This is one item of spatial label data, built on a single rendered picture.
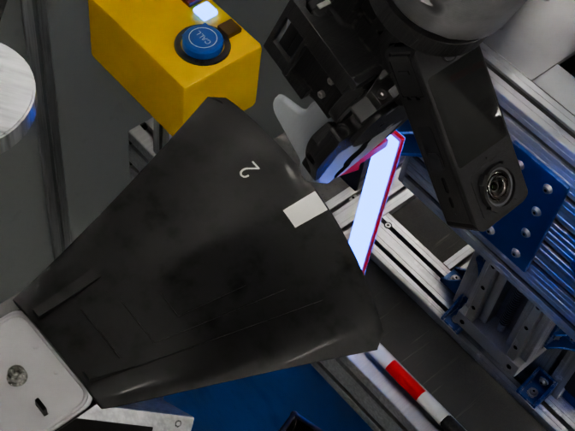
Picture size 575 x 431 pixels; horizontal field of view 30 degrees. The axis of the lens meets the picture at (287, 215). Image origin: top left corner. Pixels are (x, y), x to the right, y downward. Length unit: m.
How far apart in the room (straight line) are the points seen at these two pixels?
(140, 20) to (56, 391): 0.48
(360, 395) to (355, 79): 0.61
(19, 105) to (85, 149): 1.41
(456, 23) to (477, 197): 0.11
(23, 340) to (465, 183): 0.33
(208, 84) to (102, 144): 0.89
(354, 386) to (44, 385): 0.49
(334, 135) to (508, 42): 0.74
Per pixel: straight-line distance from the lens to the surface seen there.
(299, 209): 0.80
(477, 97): 0.58
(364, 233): 0.96
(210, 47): 1.05
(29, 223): 1.96
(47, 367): 0.73
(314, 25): 0.59
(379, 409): 1.13
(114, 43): 1.11
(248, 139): 0.81
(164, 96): 1.07
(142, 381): 0.73
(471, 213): 0.59
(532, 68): 1.30
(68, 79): 1.75
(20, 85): 0.50
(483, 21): 0.52
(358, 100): 0.59
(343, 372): 1.14
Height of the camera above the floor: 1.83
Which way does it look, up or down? 54 degrees down
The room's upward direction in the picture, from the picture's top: 10 degrees clockwise
